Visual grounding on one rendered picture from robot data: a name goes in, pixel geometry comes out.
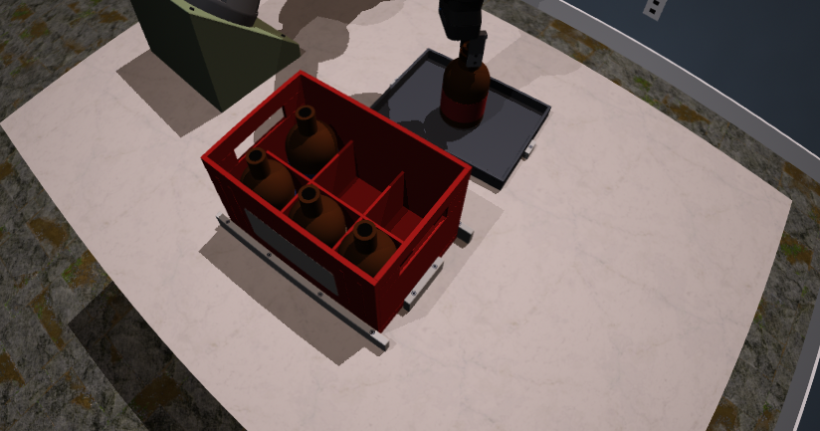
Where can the brown bottle with red label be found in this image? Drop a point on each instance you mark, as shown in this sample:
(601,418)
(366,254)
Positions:
(464,92)

